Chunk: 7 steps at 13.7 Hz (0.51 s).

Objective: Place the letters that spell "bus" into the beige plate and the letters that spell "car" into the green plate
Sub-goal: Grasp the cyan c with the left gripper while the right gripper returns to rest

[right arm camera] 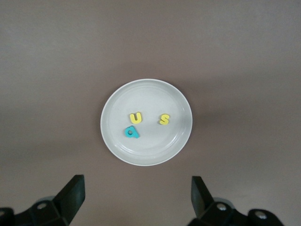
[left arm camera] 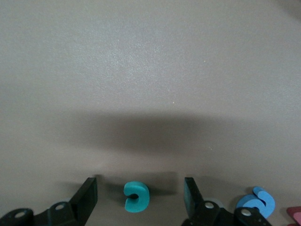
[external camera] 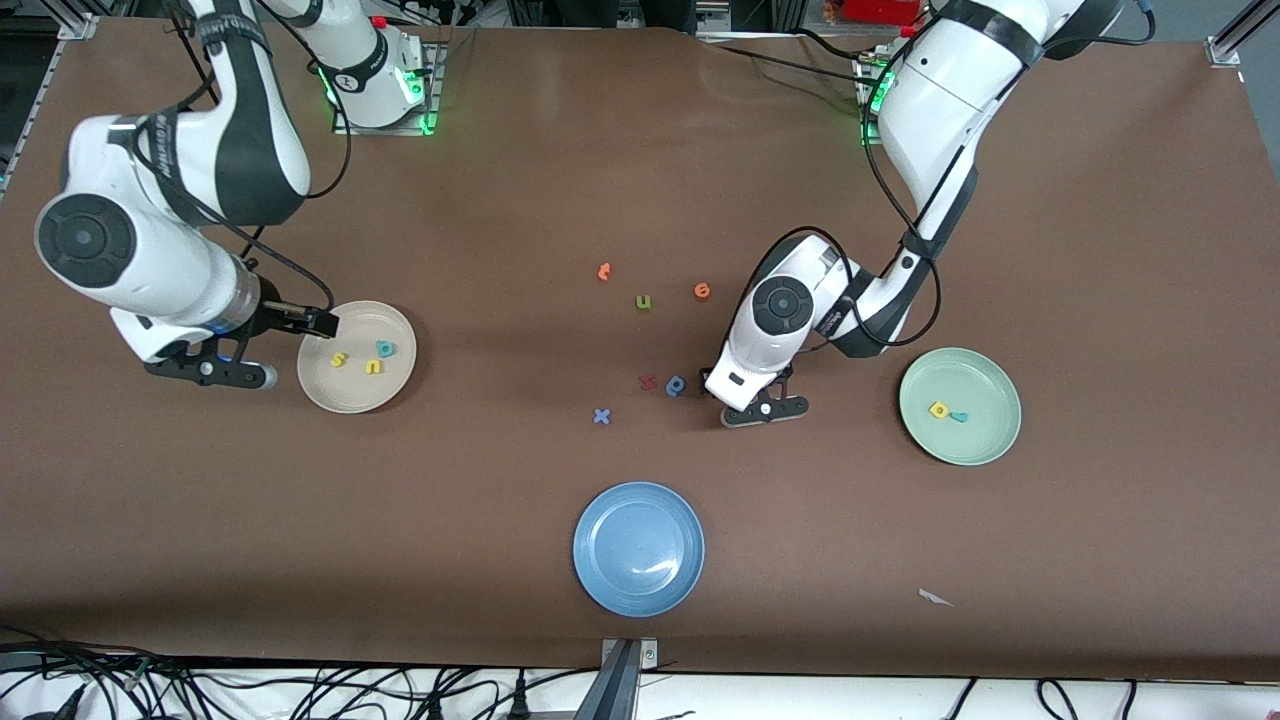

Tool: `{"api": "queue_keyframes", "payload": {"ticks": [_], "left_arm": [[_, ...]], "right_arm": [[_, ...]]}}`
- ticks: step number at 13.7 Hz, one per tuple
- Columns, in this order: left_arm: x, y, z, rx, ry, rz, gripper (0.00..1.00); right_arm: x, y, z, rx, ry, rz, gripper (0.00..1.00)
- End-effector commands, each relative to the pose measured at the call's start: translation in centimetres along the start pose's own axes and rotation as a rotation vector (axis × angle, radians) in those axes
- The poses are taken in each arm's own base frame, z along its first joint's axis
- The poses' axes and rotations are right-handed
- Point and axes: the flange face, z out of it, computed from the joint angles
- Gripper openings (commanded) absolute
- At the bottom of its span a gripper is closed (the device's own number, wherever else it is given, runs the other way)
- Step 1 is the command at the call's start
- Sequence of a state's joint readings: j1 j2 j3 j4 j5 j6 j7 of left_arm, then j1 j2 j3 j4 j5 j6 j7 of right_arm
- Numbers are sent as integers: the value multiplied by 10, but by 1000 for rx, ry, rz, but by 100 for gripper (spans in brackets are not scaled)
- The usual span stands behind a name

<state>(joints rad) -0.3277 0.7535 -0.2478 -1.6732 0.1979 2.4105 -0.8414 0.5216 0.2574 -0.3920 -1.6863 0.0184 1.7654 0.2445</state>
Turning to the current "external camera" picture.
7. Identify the silver edge bracket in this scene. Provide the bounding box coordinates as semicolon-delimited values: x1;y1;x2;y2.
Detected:
600;637;661;669

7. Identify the beige brown plate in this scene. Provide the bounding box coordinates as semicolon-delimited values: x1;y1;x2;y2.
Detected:
297;300;418;415

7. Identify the red box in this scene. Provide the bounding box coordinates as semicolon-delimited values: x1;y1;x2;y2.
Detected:
843;0;923;26

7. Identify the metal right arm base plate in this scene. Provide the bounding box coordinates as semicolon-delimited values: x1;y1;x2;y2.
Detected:
333;40;443;137

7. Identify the aluminium extrusion bar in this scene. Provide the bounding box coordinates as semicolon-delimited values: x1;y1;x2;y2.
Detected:
1215;0;1280;51
0;40;66;196
570;640;641;720

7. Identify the black table cable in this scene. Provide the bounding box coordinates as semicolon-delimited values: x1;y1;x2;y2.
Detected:
714;44;873;85
795;28;865;59

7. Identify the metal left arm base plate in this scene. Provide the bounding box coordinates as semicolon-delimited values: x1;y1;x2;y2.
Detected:
858;50;891;149

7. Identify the blue plate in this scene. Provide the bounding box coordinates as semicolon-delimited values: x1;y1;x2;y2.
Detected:
572;481;706;618

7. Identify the light green plate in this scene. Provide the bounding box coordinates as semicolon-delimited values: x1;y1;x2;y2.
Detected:
898;347;1023;467

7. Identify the brown table cover sheet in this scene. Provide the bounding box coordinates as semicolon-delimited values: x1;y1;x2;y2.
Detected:
0;18;1280;683

